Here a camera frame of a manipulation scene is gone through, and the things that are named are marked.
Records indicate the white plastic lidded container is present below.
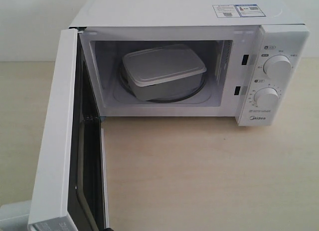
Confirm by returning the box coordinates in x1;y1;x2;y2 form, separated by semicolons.
122;44;206;101

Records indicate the white microwave door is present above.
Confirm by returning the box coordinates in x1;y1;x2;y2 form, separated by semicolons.
27;27;110;231

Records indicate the glass microwave turntable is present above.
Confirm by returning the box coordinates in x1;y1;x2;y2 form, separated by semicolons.
117;64;207;103

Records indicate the white microwave oven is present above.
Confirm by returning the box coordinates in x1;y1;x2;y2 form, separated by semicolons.
70;0;310;126

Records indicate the white upper microwave knob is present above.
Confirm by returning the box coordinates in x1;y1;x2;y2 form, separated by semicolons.
263;55;292;79

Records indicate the blue energy label sticker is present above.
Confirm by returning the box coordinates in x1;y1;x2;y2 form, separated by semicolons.
235;4;263;17

